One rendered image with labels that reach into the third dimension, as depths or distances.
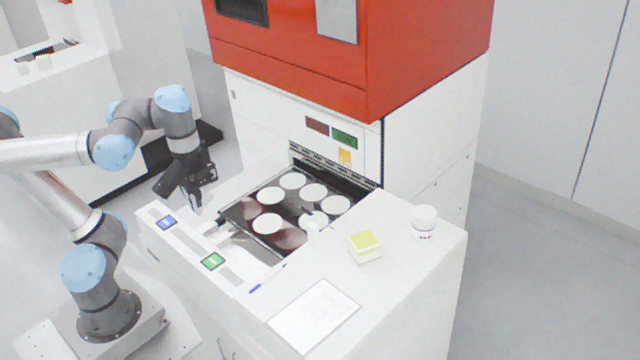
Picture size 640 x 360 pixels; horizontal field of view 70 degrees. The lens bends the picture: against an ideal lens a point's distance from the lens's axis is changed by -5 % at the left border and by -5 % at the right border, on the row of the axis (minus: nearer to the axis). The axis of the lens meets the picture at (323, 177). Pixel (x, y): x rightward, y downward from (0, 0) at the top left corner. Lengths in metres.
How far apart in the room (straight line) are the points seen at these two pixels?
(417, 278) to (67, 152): 0.91
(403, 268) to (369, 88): 0.52
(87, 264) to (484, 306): 1.87
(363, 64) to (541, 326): 1.65
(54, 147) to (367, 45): 0.81
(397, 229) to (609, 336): 1.45
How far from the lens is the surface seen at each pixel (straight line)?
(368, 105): 1.44
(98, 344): 1.48
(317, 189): 1.75
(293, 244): 1.55
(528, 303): 2.64
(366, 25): 1.34
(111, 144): 1.05
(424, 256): 1.41
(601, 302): 2.78
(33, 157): 1.16
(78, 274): 1.35
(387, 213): 1.54
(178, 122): 1.15
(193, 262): 1.48
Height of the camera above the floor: 1.98
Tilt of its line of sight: 37 degrees down
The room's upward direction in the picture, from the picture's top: 5 degrees counter-clockwise
